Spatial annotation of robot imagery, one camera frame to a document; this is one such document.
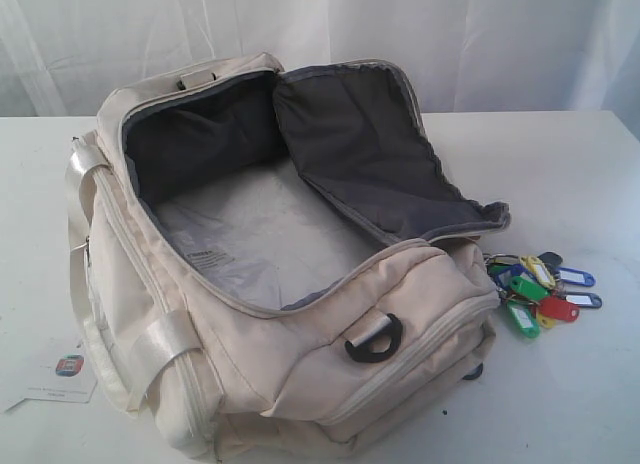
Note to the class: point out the cream fabric duffel bag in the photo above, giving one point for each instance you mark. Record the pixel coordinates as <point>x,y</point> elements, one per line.
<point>271,258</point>

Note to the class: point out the colourful key tag bunch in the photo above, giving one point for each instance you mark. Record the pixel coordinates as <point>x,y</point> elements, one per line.
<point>538,291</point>

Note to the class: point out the black tape roll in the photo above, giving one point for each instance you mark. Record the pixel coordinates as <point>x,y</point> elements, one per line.
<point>475,374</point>

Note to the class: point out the white paper card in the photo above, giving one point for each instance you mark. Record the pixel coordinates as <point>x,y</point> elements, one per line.
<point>59,373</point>

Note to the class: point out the white curtain backdrop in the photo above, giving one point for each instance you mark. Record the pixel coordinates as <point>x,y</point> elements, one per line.
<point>63,57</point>

